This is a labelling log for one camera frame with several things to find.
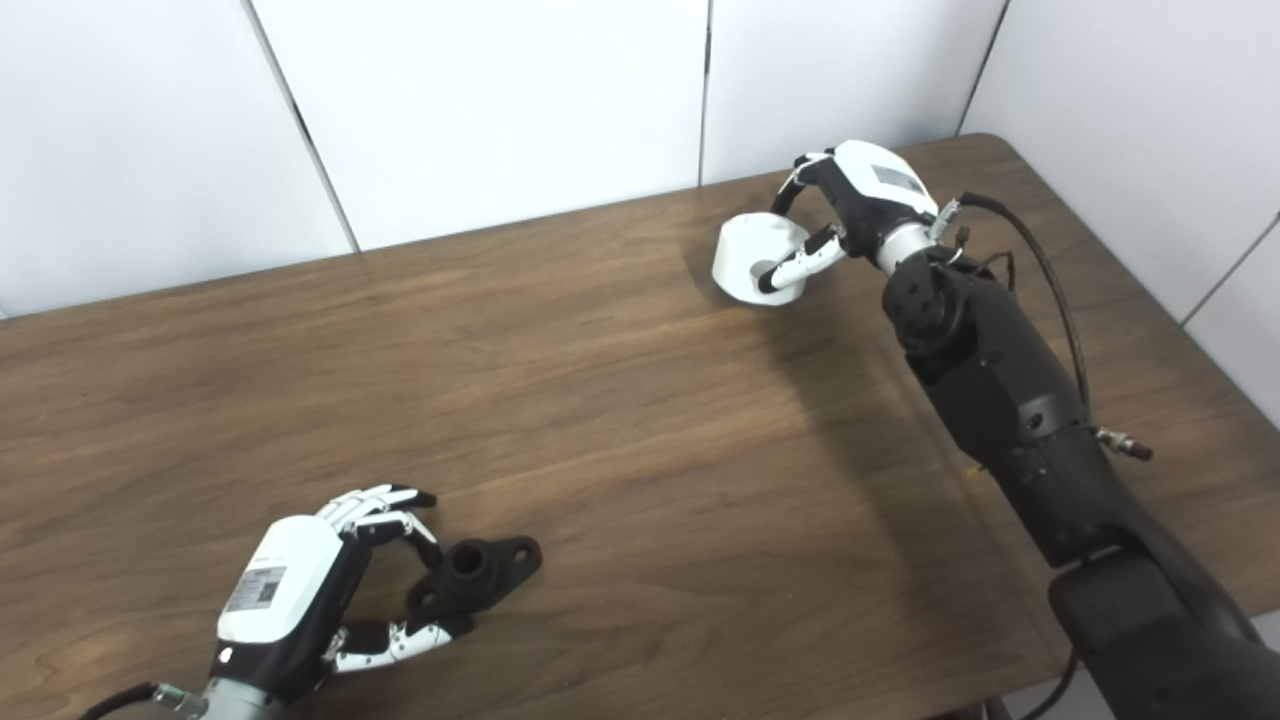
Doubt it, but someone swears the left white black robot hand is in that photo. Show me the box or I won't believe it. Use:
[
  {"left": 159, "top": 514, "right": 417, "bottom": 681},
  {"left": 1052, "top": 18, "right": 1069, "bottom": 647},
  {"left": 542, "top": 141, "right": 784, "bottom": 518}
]
[{"left": 210, "top": 484, "right": 476, "bottom": 701}]

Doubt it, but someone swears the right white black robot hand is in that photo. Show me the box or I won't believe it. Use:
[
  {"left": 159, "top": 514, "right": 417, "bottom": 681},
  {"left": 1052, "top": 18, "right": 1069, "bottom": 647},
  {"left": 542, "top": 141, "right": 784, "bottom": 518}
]
[{"left": 757, "top": 140, "right": 941, "bottom": 296}]

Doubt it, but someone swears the round white plastic piece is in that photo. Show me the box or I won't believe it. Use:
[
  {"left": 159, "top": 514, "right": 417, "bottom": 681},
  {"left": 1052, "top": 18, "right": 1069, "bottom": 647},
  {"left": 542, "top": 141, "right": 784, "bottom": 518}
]
[{"left": 711, "top": 212, "right": 813, "bottom": 307}]

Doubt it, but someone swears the black flanged holder part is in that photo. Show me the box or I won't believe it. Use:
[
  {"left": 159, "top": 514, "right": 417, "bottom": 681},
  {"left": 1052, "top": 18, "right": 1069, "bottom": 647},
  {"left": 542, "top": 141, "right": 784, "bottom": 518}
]
[{"left": 405, "top": 535, "right": 543, "bottom": 619}]

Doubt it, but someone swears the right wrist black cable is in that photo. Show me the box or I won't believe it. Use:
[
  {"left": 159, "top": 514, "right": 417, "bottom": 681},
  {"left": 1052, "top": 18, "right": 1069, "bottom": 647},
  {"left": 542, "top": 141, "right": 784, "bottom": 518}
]
[{"left": 940, "top": 192, "right": 1096, "bottom": 411}]

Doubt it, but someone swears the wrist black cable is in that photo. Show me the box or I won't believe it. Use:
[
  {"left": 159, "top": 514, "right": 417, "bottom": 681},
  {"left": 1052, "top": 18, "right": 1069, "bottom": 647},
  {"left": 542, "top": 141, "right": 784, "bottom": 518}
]
[
  {"left": 940, "top": 192, "right": 1096, "bottom": 411},
  {"left": 80, "top": 682, "right": 206, "bottom": 720}
]

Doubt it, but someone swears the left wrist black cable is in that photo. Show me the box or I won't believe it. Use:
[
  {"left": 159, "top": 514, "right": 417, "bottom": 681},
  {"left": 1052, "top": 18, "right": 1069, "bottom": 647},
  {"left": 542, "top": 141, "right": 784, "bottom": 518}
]
[{"left": 80, "top": 682, "right": 206, "bottom": 720}]

